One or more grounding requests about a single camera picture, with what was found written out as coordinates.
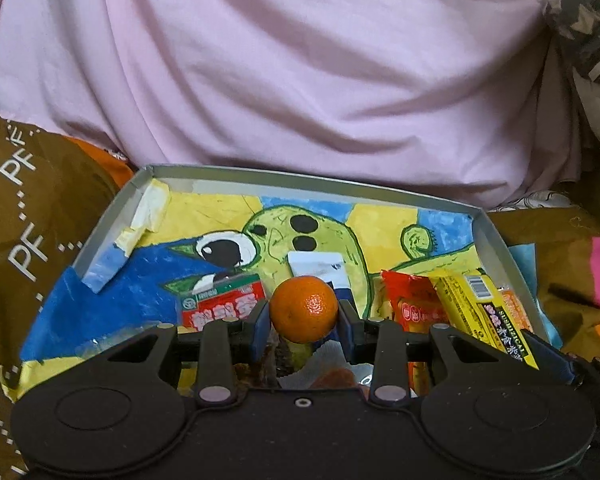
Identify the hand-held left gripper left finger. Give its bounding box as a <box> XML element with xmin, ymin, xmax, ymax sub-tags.
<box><xmin>94</xmin><ymin>300</ymin><xmax>274</xmax><ymax>409</ymax></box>

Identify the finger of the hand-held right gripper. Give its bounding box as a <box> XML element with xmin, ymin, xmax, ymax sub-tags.
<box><xmin>524</xmin><ymin>330</ymin><xmax>600</xmax><ymax>389</ymax></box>

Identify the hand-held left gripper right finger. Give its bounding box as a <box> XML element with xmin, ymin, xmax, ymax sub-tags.
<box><xmin>338</xmin><ymin>300</ymin><xmax>511</xmax><ymax>407</ymax></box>

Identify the white pink sausage packet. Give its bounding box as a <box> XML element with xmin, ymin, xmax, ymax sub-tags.
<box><xmin>282</xmin><ymin>346</ymin><xmax>377</xmax><ymax>392</ymax></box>

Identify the red quail egg packet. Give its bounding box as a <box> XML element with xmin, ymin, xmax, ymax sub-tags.
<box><xmin>180</xmin><ymin>275</ymin><xmax>272</xmax><ymax>334</ymax></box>

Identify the orange tangerine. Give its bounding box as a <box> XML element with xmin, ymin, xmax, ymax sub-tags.
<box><xmin>269</xmin><ymin>275</ymin><xmax>340</xmax><ymax>345</ymax></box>

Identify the orange sausage packet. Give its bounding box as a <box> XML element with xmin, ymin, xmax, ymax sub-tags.
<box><xmin>500</xmin><ymin>286</ymin><xmax>535</xmax><ymax>334</ymax></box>

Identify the red spicy snack packet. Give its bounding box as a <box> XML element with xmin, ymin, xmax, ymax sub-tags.
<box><xmin>380</xmin><ymin>269</ymin><xmax>457</xmax><ymax>396</ymax></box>

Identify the blue white packet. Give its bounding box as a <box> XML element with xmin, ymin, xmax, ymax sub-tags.
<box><xmin>286</xmin><ymin>251</ymin><xmax>352</xmax><ymax>307</ymax></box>

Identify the yellow snack packet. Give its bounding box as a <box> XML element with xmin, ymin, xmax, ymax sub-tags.
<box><xmin>432</xmin><ymin>269</ymin><xmax>542</xmax><ymax>372</ymax></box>

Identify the grey shallow box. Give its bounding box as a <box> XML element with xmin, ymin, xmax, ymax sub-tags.
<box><xmin>17</xmin><ymin>162</ymin><xmax>564</xmax><ymax>404</ymax></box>

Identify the colourful printed blanket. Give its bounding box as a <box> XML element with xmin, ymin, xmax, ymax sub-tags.
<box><xmin>485</xmin><ymin>194</ymin><xmax>600</xmax><ymax>362</ymax></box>

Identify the brown patterned quilt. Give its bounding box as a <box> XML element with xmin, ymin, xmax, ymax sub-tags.
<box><xmin>0</xmin><ymin>104</ymin><xmax>137</xmax><ymax>480</ymax></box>

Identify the pink cloth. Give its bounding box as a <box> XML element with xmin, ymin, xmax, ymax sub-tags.
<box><xmin>0</xmin><ymin>0</ymin><xmax>588</xmax><ymax>211</ymax></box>

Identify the clear bag of clothes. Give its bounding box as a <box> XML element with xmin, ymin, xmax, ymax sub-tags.
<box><xmin>540</xmin><ymin>0</ymin><xmax>600</xmax><ymax>182</ymax></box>

